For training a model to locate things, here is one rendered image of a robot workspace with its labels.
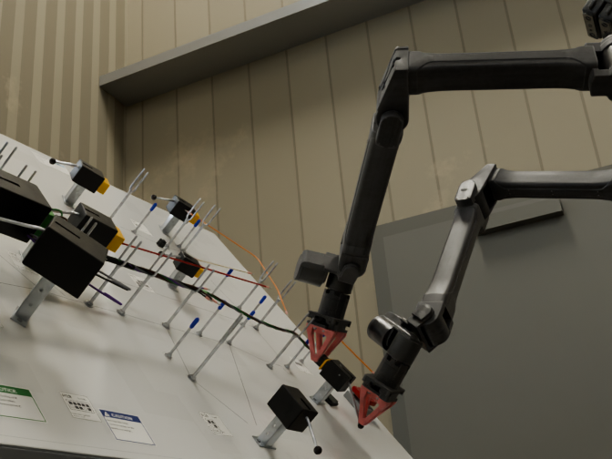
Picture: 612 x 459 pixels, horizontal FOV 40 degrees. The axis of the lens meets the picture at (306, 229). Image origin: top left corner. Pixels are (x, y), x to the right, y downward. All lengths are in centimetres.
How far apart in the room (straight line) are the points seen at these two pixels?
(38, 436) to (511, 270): 259
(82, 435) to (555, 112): 291
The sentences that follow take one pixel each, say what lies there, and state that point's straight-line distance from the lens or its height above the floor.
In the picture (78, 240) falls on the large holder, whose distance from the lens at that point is 118.
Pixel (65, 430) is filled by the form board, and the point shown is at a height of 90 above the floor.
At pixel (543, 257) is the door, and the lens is 339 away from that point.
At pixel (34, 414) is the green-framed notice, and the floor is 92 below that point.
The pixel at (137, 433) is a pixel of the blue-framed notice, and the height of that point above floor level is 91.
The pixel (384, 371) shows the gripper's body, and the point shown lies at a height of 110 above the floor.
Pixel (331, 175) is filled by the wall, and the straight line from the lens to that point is 388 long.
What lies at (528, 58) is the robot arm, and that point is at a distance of 144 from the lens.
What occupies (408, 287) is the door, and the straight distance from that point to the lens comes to 349.
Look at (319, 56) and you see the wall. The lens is 424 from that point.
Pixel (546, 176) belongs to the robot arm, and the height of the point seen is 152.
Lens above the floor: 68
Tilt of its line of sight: 24 degrees up
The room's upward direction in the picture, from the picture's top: 5 degrees counter-clockwise
